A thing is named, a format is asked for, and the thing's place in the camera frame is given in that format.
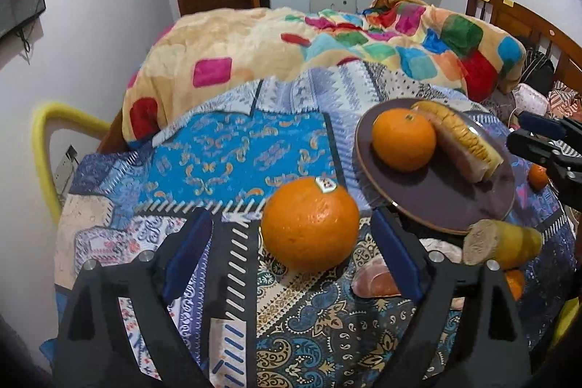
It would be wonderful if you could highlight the small tangerine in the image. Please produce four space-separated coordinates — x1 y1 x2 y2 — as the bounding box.
528 163 550 192
504 269 526 301

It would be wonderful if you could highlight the pomelo segment large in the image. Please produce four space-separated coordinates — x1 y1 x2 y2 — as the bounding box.
411 100 504 184

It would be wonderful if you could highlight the sugarcane piece front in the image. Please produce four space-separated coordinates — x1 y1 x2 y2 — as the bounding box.
462 220 543 270

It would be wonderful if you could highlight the pomelo segment small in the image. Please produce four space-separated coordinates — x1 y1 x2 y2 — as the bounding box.
350 237 465 311

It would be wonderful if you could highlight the large orange back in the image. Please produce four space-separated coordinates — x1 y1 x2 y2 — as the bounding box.
372 108 437 172

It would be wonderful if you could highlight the large orange with sticker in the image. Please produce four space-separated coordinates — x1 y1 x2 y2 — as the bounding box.
260 176 360 273

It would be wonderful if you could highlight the striped cloth bag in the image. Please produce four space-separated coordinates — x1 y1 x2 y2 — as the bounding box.
549 81 582 122

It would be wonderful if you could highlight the pink quilted pouch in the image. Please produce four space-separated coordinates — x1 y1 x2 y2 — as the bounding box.
512 84 550 116

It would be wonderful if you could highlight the black bag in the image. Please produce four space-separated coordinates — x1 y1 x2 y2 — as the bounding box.
520 49 554 96

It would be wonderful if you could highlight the wooden bed headboard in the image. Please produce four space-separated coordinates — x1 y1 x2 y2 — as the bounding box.
466 0 581 93

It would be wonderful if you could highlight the dark purple round plate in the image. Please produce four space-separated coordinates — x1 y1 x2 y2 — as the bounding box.
354 99 516 235

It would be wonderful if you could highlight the blue patterned patchwork bedsheet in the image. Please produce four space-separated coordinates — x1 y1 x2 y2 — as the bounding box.
51 62 581 387

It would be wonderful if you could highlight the colourful patchwork blanket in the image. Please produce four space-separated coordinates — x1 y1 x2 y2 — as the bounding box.
121 0 526 145

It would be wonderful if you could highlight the yellow foam padded rail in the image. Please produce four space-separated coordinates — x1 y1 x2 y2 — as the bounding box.
31 101 111 225

